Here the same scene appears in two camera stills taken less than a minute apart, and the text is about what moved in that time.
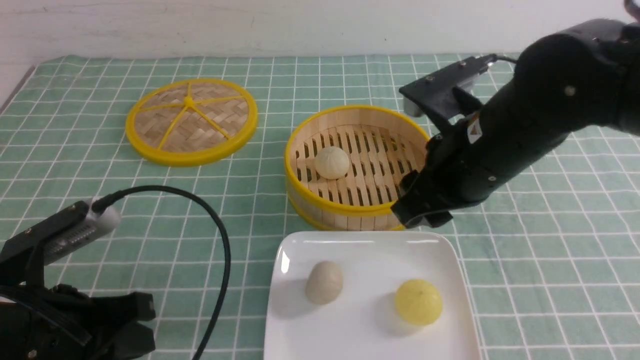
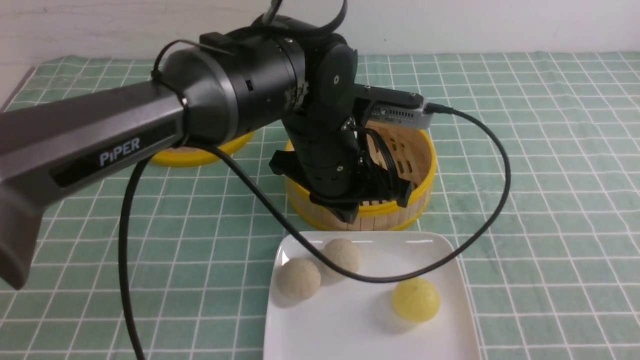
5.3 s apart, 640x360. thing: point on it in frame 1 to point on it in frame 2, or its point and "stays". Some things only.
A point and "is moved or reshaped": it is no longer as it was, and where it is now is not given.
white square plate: [366, 322] stays
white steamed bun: [324, 282] to [298, 279]
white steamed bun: [331, 162] is moved or reshaped
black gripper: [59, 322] to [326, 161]
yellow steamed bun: [419, 302] stays
